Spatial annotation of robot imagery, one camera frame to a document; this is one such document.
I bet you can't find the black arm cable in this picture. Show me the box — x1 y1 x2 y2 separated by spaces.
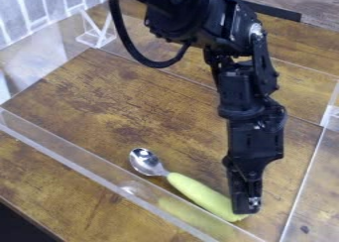
105 0 193 68

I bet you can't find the black wall strip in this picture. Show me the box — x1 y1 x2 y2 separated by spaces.
246 1 301 22

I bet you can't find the clear acrylic front barrier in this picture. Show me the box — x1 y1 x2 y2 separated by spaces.
0 108 264 242

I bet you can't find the clear acrylic barrier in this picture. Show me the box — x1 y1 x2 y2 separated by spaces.
0 108 264 242
278 80 339 242

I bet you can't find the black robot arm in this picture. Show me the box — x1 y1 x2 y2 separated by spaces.
106 0 286 214

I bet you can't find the green handled metal spoon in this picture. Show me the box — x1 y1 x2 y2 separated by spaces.
128 148 248 222

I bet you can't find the clear acrylic right barrier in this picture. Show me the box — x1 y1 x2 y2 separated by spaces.
278 80 339 242

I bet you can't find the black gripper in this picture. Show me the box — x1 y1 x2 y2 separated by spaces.
221 105 286 214

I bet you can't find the clear acrylic corner bracket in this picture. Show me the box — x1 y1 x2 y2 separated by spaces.
75 11 117 49

